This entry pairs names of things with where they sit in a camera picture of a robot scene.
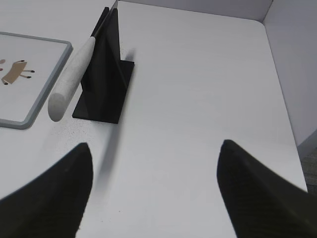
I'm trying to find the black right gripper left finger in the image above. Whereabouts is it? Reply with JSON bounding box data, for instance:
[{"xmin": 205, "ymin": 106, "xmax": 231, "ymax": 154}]
[{"xmin": 0, "ymin": 143, "xmax": 93, "ymax": 238}]

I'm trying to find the black knife stand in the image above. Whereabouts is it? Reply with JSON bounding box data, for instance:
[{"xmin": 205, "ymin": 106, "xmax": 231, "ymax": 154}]
[{"xmin": 72, "ymin": 6, "xmax": 134, "ymax": 124}]

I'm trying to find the white-handled kitchen knife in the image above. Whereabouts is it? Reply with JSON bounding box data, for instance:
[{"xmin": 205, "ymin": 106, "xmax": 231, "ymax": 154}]
[{"xmin": 48, "ymin": 2, "xmax": 117, "ymax": 122}]

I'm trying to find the white grey-rimmed cutting board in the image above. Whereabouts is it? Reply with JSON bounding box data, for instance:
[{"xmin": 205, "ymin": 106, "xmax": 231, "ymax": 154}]
[{"xmin": 0, "ymin": 32, "xmax": 73, "ymax": 129}]

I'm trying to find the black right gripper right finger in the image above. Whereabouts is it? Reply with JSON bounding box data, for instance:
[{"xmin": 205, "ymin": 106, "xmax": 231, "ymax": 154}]
[{"xmin": 217, "ymin": 139, "xmax": 317, "ymax": 238}]

